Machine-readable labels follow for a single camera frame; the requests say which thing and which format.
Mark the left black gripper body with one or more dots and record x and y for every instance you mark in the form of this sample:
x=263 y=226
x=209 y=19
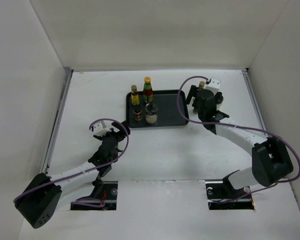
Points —
x=117 y=135

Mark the black label spice jar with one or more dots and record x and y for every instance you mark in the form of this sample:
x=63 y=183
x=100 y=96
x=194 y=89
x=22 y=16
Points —
x=137 y=111

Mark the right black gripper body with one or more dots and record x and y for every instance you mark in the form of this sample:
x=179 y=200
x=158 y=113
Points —
x=200 y=115

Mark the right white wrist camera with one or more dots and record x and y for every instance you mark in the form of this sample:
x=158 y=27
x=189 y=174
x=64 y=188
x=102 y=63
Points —
x=213 y=85

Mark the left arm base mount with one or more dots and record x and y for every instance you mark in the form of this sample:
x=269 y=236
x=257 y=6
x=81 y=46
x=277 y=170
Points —
x=102 y=198

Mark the green label sauce bottle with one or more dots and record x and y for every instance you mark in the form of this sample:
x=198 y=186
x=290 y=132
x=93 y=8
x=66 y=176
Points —
x=147 y=90

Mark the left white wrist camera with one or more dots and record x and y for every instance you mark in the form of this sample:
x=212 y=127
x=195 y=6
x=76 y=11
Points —
x=99 y=128

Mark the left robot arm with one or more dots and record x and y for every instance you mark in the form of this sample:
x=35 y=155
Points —
x=81 y=186

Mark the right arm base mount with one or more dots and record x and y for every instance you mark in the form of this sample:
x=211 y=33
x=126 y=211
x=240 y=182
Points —
x=222 y=196

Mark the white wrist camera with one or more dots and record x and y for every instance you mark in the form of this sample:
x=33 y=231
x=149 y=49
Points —
x=213 y=85
x=99 y=128

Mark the white pepper grinder jar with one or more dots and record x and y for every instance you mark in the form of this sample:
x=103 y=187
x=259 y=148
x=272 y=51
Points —
x=219 y=98

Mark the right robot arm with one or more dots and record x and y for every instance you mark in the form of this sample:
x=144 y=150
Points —
x=270 y=161

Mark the black plastic tray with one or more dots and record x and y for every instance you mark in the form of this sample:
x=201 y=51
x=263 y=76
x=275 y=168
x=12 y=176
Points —
x=168 y=114

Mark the clear salt grinder jar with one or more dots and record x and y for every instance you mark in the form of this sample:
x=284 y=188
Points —
x=151 y=113

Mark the yellow label oil bottle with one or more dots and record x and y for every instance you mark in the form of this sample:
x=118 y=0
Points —
x=201 y=85
x=135 y=99

